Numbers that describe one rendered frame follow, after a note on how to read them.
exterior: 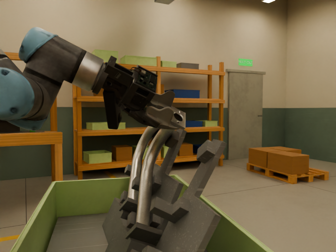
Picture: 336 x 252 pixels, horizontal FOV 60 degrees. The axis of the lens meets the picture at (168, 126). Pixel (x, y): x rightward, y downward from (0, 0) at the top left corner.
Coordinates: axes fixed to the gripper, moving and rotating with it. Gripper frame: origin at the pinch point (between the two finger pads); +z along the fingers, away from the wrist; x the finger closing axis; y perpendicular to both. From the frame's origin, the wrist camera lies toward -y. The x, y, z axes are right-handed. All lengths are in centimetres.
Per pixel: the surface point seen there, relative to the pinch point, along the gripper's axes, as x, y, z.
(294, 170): 254, -184, 334
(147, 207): -18.1, -10.2, 0.5
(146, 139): 10.5, -19.1, 1.7
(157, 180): -9.7, -11.0, 2.5
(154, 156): -3.7, -9.8, 0.6
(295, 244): 70, -121, 198
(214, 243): -20.3, -11.7, 19.2
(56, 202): -2, -49, -14
